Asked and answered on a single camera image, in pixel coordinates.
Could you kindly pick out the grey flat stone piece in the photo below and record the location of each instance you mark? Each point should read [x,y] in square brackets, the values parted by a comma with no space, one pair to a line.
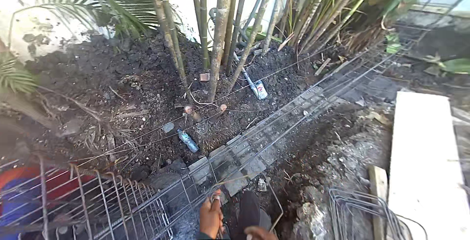
[168,127]

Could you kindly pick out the small green palm frond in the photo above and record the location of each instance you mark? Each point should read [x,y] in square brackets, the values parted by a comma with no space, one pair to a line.
[16,74]

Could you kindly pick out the person's legs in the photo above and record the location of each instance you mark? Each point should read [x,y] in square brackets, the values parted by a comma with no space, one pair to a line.
[251,210]

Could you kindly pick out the row of grey paving blocks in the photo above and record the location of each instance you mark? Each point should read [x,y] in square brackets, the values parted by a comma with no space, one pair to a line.
[242,155]

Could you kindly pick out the person's right hand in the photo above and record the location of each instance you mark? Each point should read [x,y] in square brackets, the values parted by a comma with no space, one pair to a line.
[261,233]

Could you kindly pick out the cut round stump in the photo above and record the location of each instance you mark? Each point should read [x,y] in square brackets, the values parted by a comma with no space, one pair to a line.
[223,107]
[188,109]

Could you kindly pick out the cluster of palm stems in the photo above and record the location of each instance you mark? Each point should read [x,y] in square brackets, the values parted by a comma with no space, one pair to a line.
[219,38]

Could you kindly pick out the wooden plank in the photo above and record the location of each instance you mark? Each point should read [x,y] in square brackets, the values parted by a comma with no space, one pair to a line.
[378,196]

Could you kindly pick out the green palm fronds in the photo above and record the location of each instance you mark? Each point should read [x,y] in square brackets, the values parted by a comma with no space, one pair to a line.
[121,8]

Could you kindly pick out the person's left hand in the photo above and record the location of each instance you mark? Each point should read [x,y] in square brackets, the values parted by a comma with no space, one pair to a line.
[209,218]

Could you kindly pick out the green leafy plant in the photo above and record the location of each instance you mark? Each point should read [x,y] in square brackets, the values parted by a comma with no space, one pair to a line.
[352,8]

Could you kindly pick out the grey pipe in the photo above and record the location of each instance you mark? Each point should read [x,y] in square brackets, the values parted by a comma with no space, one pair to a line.
[245,73]

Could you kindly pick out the person's right fingers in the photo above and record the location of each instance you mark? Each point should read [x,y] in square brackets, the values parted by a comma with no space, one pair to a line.
[252,232]

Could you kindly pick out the bent rusty steel rod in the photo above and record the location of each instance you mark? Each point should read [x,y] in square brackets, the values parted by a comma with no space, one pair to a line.
[278,200]

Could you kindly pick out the person's left forearm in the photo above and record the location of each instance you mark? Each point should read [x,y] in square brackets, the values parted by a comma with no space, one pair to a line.
[204,236]

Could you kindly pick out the clear blue plastic bottle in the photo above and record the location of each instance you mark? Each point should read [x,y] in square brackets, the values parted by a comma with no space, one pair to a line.
[188,141]

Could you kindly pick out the person's left fingers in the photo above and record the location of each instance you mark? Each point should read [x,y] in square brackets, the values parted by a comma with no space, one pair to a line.
[216,205]

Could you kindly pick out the long steel rebar cage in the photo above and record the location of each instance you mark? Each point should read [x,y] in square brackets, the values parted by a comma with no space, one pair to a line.
[253,158]

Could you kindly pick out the long white board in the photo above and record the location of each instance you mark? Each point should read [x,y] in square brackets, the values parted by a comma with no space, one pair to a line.
[422,166]

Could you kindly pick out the red brick piece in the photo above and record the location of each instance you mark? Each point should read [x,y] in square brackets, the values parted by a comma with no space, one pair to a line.
[204,77]

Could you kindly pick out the plastic bottle with red-blue label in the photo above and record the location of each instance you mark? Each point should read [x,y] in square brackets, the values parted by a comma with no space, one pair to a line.
[259,90]

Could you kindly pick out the pile of steel stirrups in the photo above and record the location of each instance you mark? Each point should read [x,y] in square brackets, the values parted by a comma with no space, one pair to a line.
[361,203]

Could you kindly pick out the large green leaf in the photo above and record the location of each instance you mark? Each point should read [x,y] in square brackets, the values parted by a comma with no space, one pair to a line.
[457,66]

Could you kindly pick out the rusty rebar cage with stirrups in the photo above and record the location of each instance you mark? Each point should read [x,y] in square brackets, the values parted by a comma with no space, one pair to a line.
[82,192]

